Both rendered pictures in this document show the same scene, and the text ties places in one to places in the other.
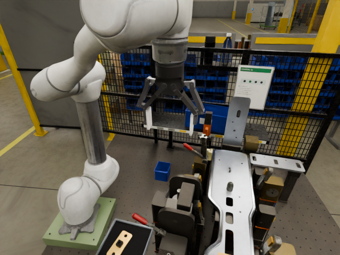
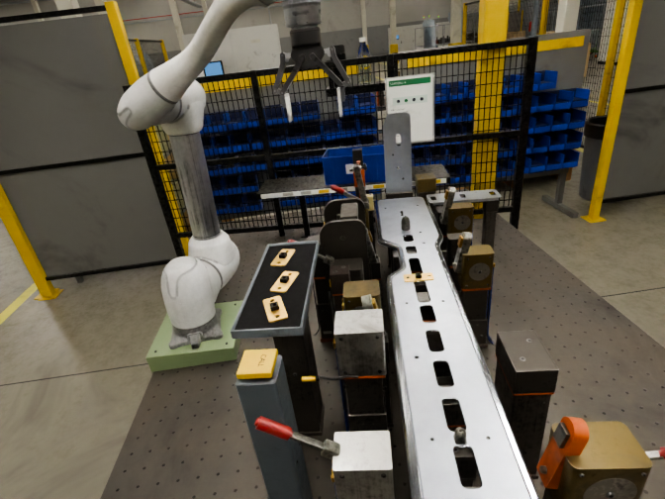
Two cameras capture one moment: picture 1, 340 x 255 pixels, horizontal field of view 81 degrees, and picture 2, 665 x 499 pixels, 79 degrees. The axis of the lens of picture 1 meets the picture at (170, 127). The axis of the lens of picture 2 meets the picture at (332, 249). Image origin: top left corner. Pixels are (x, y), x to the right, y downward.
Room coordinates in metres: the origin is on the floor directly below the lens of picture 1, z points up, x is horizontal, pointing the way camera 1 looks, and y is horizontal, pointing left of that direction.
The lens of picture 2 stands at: (-0.58, 0.16, 1.63)
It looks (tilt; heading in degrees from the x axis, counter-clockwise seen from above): 27 degrees down; 352
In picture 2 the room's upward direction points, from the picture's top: 7 degrees counter-clockwise
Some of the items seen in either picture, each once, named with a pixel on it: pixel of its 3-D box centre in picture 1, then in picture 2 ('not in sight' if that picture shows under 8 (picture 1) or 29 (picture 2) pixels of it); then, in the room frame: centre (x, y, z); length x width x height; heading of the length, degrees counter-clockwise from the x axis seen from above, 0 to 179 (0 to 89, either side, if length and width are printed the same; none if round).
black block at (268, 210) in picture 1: (262, 228); (460, 272); (0.58, -0.46, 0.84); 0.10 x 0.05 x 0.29; 76
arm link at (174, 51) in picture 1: (169, 49); (303, 14); (0.53, 0.00, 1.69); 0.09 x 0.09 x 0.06
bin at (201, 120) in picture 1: (207, 117); (356, 164); (1.28, -0.28, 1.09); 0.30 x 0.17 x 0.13; 70
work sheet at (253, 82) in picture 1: (251, 87); (410, 110); (1.33, -0.57, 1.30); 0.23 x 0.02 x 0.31; 76
